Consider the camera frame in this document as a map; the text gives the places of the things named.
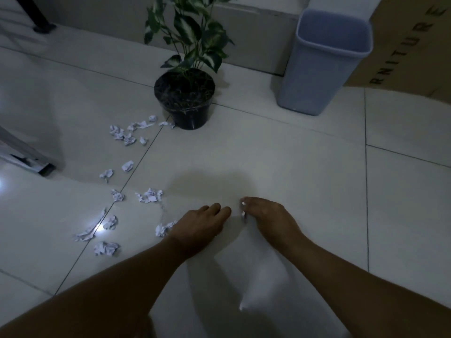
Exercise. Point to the person's right hand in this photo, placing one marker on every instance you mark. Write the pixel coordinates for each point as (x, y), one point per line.
(273, 221)

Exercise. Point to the person's left hand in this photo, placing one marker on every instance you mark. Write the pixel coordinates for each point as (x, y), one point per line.
(195, 228)

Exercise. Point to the person's right fingers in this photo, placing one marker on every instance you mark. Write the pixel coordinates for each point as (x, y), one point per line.
(251, 205)

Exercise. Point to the person's left fingers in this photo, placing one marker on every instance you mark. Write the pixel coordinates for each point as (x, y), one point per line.
(218, 211)

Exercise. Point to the white plastic bag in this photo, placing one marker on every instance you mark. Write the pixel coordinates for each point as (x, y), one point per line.
(253, 288)

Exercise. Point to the person's left forearm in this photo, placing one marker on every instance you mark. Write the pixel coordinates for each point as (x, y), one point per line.
(105, 295)

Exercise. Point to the person's right forearm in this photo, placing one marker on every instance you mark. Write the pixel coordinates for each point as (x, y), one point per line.
(359, 288)

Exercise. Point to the scattered crumpled white paper scraps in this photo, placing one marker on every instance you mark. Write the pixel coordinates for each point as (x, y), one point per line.
(149, 196)

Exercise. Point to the green plant in black pot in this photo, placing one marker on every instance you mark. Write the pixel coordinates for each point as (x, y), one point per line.
(185, 98)

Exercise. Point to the blue plastic waste bin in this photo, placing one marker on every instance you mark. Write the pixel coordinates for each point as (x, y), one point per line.
(317, 73)

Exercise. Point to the silver metal furniture leg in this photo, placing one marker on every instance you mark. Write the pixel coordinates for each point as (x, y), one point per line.
(24, 156)

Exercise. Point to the brown cardboard box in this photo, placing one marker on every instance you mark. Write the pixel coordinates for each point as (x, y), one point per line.
(408, 45)

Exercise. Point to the black furniture leg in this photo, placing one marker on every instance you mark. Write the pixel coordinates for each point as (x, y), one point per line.
(37, 17)

